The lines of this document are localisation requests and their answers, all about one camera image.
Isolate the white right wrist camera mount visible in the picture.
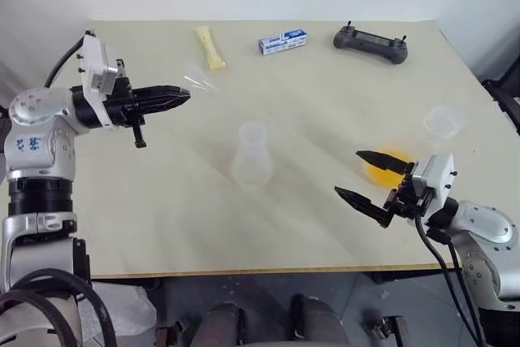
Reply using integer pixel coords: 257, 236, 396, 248
410, 152, 458, 218

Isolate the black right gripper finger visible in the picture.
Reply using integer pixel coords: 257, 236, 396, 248
355, 150, 416, 175
333, 185, 390, 229

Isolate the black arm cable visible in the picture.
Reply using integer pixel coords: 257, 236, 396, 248
414, 216, 484, 347
430, 229, 488, 347
43, 29, 93, 89

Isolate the grey remote controller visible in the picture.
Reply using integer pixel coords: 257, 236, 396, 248
332, 20, 410, 66

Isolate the orange round object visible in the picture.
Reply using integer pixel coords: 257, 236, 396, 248
361, 145, 412, 193

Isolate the dark rounded shape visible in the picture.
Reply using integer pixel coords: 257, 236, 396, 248
194, 301, 249, 347
289, 293, 351, 347

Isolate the pale yellow sachet packet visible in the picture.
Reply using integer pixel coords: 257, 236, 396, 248
193, 25, 228, 74

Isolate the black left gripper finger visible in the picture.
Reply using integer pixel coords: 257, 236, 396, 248
131, 85, 192, 102
135, 97, 191, 115

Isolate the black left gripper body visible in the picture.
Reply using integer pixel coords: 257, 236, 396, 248
103, 77, 148, 150

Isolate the blue and white small box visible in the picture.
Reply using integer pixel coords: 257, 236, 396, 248
258, 28, 308, 57

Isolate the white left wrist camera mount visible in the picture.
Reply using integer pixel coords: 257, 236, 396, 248
76, 33, 128, 131

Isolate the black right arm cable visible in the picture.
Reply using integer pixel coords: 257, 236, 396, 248
414, 216, 484, 347
430, 229, 488, 347

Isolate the black looped cable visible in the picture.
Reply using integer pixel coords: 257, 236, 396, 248
0, 267, 119, 347

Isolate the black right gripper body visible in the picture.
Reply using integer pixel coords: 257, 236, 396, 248
380, 163, 431, 229

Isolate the empty clear plastic cup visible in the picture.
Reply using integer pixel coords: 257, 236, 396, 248
422, 105, 466, 149

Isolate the small clear plastic cup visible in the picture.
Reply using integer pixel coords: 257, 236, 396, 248
181, 61, 216, 92

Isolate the dark metal foot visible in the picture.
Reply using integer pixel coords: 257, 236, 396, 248
360, 309, 410, 347

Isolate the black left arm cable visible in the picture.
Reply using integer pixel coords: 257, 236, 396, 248
43, 29, 93, 89

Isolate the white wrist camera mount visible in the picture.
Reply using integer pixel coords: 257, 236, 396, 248
76, 33, 128, 131
410, 152, 458, 218

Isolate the clear plastic flask bottle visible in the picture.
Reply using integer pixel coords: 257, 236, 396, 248
229, 120, 274, 189

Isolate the clear plastic bag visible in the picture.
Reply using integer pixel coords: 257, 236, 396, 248
87, 281, 158, 347

